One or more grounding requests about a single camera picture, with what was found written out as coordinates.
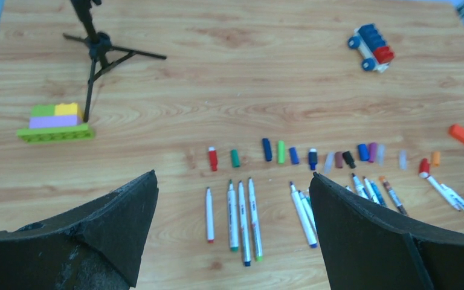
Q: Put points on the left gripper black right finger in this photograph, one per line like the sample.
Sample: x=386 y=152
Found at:
x=368 y=246

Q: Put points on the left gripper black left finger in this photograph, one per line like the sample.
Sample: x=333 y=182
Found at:
x=98 y=245

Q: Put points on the black pen cap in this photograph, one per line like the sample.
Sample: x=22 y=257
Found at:
x=349 y=159

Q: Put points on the clear grey pen cap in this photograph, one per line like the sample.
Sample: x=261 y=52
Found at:
x=328 y=163

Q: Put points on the brown pen cap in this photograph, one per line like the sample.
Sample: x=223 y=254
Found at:
x=339 y=160

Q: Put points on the purple pen cap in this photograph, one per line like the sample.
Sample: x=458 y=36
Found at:
x=373 y=150

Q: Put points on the translucent grey pen cap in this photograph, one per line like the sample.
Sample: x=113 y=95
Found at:
x=380 y=155

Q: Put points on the navy pen cap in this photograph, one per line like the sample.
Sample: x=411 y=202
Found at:
x=312 y=159

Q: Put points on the bright red pen cap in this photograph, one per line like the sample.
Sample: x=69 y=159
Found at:
x=424 y=168

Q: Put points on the light green white marker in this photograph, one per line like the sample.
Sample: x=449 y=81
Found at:
x=257 y=237

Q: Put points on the orange pen cap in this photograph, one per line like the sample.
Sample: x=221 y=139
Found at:
x=436 y=158

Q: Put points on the light green pen cap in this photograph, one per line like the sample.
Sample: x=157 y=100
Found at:
x=281 y=154

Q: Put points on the dark blue pen cap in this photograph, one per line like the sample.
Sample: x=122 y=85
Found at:
x=267 y=150

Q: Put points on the green pink toy brick stack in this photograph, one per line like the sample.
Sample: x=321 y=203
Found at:
x=55 y=123

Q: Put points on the orange red toy brick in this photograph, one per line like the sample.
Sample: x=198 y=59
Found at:
x=456 y=131

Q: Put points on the black microphone tripod stand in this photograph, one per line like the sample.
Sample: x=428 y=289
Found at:
x=99 y=44

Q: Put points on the blue red toy brick car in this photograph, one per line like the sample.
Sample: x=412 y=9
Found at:
x=377 y=54

